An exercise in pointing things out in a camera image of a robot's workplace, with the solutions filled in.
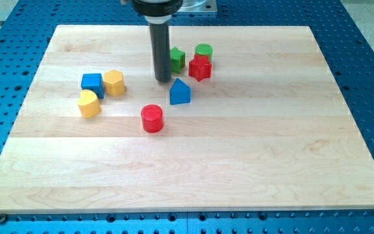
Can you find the blue triangle block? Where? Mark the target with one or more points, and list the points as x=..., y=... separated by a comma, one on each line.
x=179, y=93

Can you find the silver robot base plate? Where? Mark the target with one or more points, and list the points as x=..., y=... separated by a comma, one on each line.
x=199, y=6

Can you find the light wooden board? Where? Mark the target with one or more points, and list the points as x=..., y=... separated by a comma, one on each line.
x=270, y=130

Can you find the blue cube block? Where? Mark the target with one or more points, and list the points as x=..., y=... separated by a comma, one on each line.
x=93, y=82

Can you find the black robot arm flange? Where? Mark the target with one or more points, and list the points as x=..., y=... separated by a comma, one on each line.
x=156, y=11

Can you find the green cylinder block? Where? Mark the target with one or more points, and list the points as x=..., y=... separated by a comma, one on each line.
x=204, y=50

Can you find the yellow heart block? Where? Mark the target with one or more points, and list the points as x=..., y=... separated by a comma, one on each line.
x=88, y=104

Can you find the yellow hexagon block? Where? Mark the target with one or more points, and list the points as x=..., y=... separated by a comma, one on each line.
x=114, y=83

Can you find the red cylinder block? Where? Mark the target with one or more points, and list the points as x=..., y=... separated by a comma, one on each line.
x=152, y=118

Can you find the green star block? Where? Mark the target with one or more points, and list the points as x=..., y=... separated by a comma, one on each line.
x=177, y=59

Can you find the red star block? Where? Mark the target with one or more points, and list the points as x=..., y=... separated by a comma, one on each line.
x=200, y=67

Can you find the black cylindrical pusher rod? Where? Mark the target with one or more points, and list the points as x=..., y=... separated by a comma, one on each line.
x=159, y=34

